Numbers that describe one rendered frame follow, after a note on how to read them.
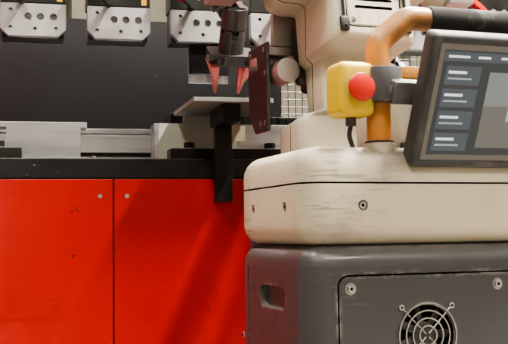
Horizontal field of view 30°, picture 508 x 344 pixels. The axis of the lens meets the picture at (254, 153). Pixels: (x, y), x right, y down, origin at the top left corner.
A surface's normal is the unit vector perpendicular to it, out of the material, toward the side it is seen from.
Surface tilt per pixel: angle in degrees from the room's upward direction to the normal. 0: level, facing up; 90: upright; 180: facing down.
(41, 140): 90
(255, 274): 90
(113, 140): 90
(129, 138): 90
